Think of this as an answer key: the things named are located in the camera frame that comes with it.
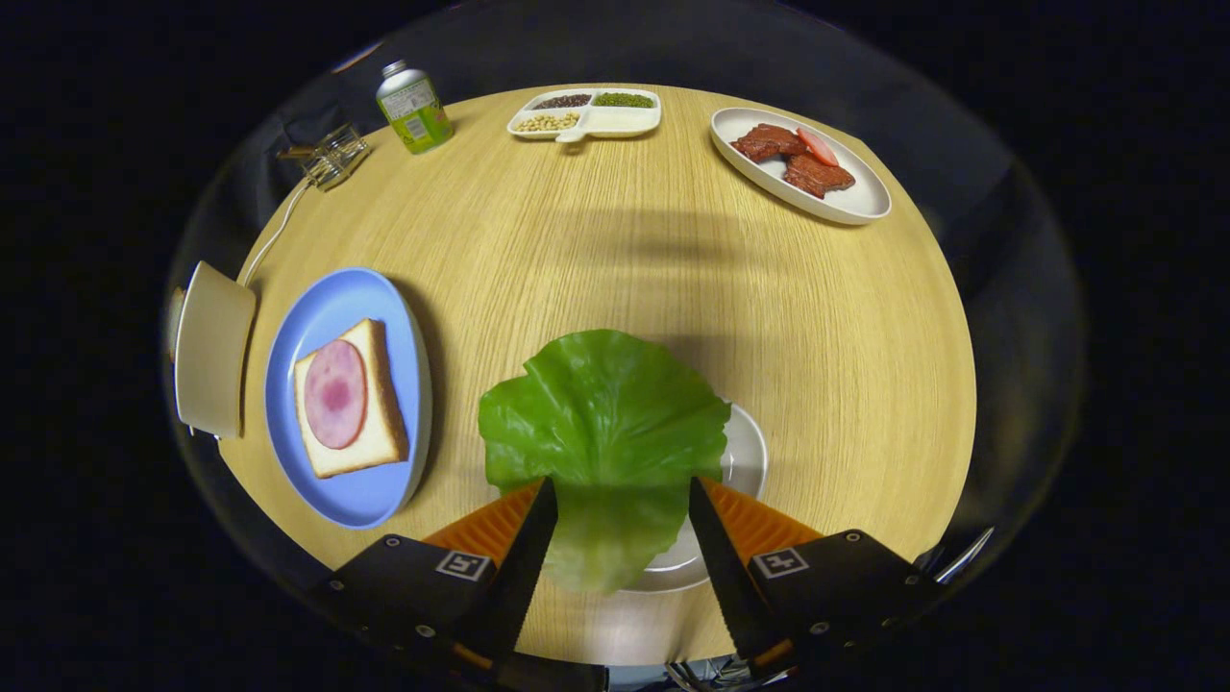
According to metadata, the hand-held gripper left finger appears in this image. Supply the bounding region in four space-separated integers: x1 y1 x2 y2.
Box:
307 476 560 669

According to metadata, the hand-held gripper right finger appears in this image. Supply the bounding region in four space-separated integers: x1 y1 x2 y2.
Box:
686 476 947 669

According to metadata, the green lettuce leaf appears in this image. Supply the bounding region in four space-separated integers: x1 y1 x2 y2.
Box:
478 329 733 594

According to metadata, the small white plate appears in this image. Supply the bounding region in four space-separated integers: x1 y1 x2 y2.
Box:
625 404 770 594

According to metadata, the white bread slice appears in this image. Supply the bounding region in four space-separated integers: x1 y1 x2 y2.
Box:
293 318 411 480

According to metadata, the shiny metal rod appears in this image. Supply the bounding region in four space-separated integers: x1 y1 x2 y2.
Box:
937 527 996 583

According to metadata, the pink ham slice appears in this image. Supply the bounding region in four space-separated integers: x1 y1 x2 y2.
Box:
304 339 368 450

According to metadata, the blue round plate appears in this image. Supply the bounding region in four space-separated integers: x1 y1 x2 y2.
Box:
264 267 433 531

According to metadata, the white toaster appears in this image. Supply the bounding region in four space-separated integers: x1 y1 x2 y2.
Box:
171 259 258 440

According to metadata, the white oval plate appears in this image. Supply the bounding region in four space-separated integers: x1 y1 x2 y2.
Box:
710 107 893 227

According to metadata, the brown cooked meat piece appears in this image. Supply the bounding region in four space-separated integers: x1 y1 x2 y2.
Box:
783 154 856 199
730 123 808 162

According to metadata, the white compartment dish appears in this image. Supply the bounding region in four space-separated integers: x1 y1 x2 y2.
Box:
506 86 663 145

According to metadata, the green label metal bottle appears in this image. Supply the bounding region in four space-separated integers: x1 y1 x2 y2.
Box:
376 60 455 156

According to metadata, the white power cable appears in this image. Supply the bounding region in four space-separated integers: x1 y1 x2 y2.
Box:
238 178 313 289

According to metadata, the metal wire basket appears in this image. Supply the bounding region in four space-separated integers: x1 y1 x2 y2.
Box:
293 123 372 193

